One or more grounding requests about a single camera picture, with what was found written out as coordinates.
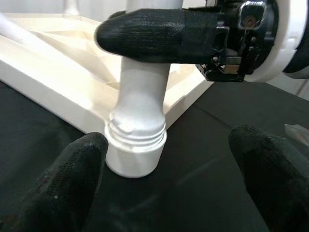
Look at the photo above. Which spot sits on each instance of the white plastic table leg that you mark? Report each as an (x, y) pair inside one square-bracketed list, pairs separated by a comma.
[(142, 91), (12, 31)]

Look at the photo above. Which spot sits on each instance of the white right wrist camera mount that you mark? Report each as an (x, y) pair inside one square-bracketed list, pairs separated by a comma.
[(289, 36)]

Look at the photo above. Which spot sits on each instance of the white plastic table top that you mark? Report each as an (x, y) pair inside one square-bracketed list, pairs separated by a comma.
[(48, 79)]

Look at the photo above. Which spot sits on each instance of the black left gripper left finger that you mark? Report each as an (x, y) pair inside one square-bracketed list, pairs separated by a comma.
[(60, 188)]

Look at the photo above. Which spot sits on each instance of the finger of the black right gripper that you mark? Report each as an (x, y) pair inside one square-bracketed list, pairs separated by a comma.
[(149, 33), (117, 14)]

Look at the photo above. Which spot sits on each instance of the black table cloth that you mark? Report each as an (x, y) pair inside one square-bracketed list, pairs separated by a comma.
[(193, 169)]

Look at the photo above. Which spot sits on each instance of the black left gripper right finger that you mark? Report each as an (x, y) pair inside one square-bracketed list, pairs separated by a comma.
[(277, 181)]

